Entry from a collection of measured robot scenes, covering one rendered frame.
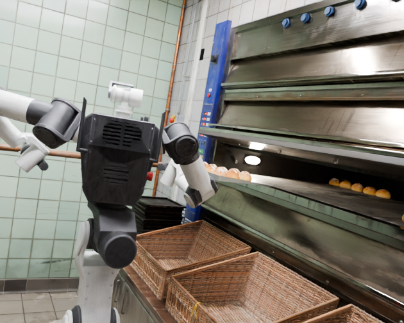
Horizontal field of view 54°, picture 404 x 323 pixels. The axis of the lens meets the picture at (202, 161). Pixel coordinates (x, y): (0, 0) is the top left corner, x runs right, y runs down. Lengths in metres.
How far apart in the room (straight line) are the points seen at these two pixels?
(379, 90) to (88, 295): 1.33
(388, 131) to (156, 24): 2.27
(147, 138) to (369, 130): 0.87
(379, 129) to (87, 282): 1.22
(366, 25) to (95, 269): 1.44
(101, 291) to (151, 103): 2.06
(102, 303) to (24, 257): 1.83
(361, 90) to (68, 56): 2.16
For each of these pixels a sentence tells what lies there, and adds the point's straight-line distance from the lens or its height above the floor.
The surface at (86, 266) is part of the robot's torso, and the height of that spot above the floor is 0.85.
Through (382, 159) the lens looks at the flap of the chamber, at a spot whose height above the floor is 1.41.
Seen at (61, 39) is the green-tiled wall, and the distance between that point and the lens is 3.21.
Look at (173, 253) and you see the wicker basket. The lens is 2.56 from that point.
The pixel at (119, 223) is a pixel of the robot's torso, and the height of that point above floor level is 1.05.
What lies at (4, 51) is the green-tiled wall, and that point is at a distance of 3.16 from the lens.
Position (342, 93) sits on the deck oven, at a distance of 1.82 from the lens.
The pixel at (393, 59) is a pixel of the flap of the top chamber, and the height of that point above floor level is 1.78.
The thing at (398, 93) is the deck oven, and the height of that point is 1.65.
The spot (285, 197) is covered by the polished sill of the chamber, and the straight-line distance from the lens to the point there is 1.99.
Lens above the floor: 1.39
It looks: 4 degrees down
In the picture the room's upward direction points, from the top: 9 degrees clockwise
